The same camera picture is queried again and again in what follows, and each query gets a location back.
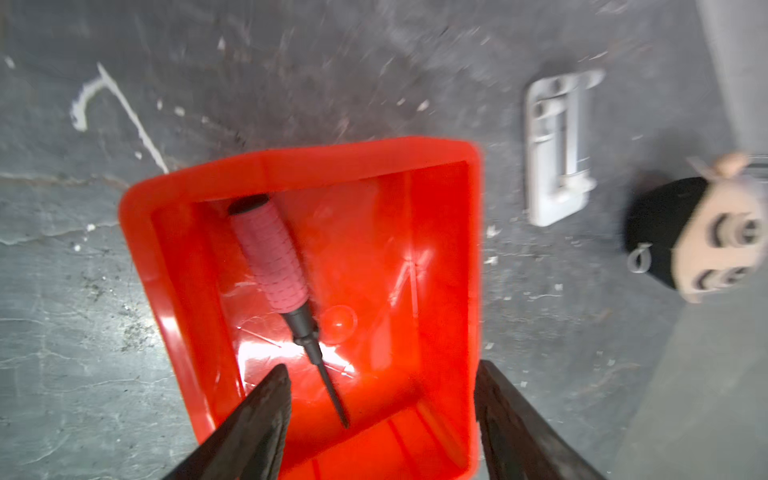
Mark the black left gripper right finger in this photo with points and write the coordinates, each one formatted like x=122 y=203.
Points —
x=518 y=443

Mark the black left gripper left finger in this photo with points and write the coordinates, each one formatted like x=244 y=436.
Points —
x=250 y=443

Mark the red black screwdriver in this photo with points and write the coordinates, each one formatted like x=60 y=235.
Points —
x=273 y=260

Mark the red plastic bin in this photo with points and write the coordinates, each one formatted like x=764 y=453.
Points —
x=389 y=236

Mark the cartoon head plush toy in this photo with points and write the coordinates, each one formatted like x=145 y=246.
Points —
x=700 y=235

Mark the white plastic bracket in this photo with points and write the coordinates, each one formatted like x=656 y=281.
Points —
x=557 y=163

